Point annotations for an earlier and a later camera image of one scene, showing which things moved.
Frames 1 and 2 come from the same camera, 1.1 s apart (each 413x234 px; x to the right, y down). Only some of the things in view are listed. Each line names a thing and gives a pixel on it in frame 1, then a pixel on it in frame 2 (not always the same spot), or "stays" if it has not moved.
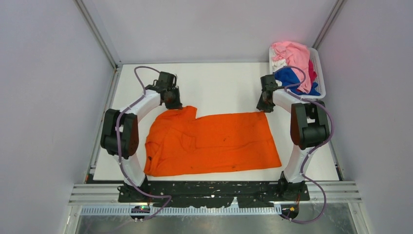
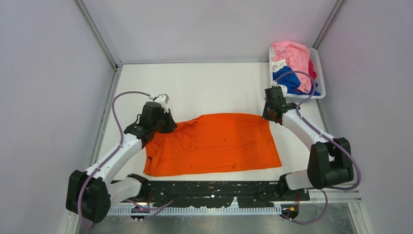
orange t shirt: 178,143 stays
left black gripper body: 171,90 -> 156,125
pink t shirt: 297,54 stays
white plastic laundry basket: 316,65 stays
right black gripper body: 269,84 -> 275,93
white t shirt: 278,64 stays
